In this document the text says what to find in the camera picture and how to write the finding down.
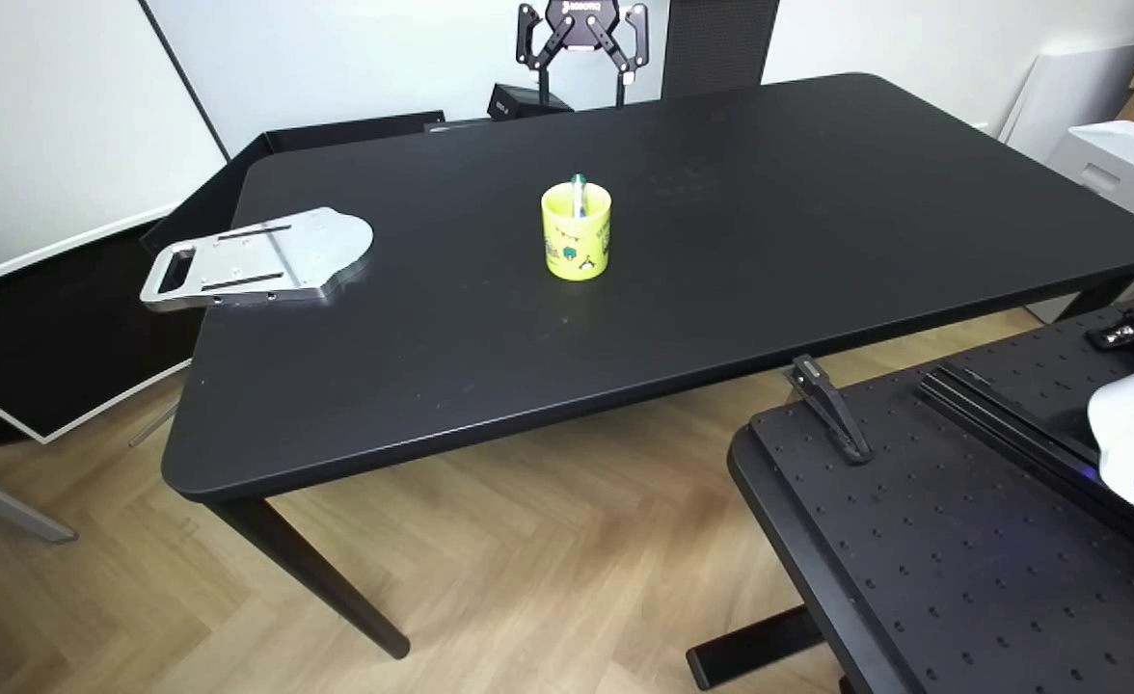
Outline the black clamp on plate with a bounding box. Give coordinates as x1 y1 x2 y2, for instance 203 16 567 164
790 357 871 462

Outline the green marker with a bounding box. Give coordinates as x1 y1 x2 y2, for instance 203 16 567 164
570 173 588 220

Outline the white framed black board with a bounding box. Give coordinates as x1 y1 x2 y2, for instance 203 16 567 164
0 204 211 450

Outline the grey perforated mounting plate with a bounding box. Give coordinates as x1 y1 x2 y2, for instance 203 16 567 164
729 310 1134 694

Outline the yellow cup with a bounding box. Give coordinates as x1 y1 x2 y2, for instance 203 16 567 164
542 183 615 282

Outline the black table leg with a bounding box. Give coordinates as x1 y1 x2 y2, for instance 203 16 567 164
211 497 412 661

